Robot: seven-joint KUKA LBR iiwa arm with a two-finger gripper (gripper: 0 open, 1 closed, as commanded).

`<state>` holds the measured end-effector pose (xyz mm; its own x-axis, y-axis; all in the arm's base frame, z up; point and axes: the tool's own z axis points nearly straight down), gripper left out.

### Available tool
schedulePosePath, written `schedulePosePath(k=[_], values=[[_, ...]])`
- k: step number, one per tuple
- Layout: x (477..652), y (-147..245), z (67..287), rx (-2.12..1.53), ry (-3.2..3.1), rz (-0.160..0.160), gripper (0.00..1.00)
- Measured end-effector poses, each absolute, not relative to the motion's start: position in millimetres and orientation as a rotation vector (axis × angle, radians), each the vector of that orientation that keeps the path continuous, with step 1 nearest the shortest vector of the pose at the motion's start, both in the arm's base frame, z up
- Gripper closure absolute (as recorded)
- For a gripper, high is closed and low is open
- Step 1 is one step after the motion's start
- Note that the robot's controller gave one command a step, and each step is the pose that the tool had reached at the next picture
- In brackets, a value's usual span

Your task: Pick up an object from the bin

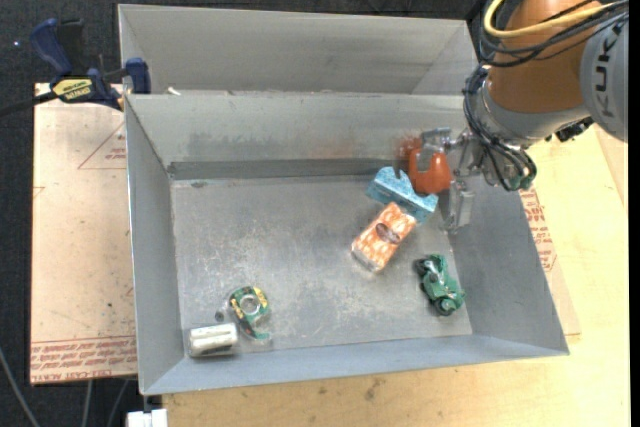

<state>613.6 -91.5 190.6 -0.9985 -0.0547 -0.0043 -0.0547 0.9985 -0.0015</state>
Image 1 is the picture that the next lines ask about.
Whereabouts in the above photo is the grey metal bin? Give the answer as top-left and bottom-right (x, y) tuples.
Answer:
(117, 3), (571, 397)

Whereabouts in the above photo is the brown cardboard board red print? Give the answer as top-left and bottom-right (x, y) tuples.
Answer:
(29, 82), (584, 386)

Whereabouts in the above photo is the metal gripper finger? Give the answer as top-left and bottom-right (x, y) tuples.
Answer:
(417, 127), (454, 172)
(440, 179), (477, 234)

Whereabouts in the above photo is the orange patterned packet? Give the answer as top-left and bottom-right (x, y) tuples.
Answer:
(350, 201), (419, 274)

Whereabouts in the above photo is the light blue sponge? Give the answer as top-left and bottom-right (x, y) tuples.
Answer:
(366, 166), (440, 226)

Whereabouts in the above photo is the green tape dispenser clear pack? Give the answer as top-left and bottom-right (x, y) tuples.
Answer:
(227, 284), (275, 347)

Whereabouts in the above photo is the green toy motorcycle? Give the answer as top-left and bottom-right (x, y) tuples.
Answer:
(413, 253), (468, 318)

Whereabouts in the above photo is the orange-red toy fruit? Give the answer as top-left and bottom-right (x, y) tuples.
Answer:
(406, 140), (454, 196)

